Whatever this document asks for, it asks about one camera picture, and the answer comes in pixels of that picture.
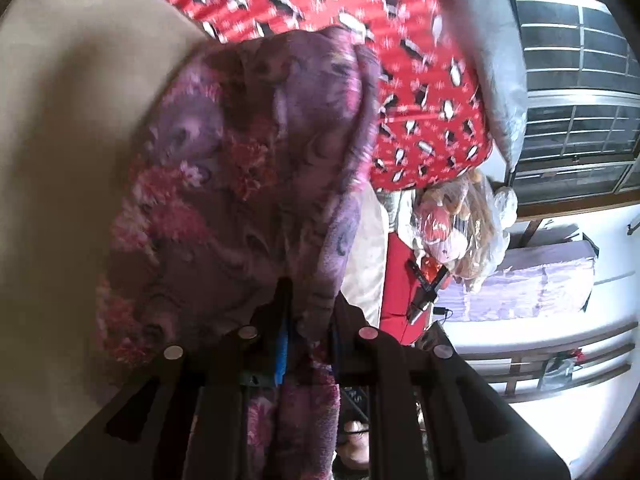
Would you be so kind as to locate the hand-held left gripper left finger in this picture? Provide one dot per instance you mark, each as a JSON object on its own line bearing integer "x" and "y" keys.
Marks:
{"x": 281, "y": 355}

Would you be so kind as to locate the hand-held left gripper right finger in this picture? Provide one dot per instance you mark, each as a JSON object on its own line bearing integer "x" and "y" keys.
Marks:
{"x": 336, "y": 355}

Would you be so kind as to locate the purple floral shirt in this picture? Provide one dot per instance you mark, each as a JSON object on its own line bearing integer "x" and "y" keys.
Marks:
{"x": 240, "y": 160}

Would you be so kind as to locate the plain red cloth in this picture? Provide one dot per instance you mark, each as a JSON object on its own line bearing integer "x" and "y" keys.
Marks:
{"x": 395, "y": 285}

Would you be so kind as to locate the pink slipper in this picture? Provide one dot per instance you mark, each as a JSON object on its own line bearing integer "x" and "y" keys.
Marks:
{"x": 352, "y": 447}

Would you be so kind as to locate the black hand tool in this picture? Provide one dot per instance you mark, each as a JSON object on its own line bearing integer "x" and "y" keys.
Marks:
{"x": 425, "y": 292}

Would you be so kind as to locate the cream cloth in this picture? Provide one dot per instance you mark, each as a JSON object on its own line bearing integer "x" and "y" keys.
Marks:
{"x": 365, "y": 250}

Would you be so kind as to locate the black plug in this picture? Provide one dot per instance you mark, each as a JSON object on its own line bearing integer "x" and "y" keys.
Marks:
{"x": 442, "y": 311}

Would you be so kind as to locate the plastic bag of plush toys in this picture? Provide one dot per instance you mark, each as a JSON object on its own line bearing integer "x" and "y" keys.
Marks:
{"x": 450, "y": 230}

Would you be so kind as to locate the lavender folded cloth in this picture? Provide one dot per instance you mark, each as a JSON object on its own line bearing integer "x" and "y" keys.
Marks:
{"x": 525, "y": 285}

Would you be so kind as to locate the red penguin print blanket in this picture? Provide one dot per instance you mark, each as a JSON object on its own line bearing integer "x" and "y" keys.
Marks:
{"x": 425, "y": 125}

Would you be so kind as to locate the beige plush blanket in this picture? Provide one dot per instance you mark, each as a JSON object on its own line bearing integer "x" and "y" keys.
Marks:
{"x": 65, "y": 135}

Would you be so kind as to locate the window with metal grille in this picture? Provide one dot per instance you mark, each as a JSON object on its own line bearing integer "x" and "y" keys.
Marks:
{"x": 575, "y": 125}

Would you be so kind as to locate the grey pillow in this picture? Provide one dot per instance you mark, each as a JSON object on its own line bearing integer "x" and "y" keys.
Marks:
{"x": 492, "y": 60}

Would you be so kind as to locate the wooden rail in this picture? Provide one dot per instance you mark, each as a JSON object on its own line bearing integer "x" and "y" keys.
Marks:
{"x": 550, "y": 342}

